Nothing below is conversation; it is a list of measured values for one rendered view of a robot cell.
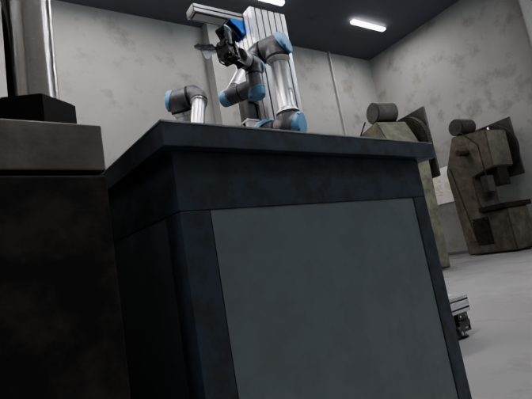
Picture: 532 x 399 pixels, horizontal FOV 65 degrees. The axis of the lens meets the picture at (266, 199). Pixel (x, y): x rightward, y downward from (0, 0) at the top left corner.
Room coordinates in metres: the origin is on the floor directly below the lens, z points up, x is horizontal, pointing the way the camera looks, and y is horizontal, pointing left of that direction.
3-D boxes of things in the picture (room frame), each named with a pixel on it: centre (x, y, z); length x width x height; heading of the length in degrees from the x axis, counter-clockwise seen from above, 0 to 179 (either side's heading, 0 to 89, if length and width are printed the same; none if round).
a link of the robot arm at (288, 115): (1.92, -0.17, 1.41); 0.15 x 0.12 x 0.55; 60
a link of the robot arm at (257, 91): (1.70, -0.02, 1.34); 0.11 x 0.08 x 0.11; 60
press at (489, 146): (9.10, -4.96, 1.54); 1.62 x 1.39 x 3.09; 34
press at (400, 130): (7.68, -2.37, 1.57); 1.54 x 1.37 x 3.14; 35
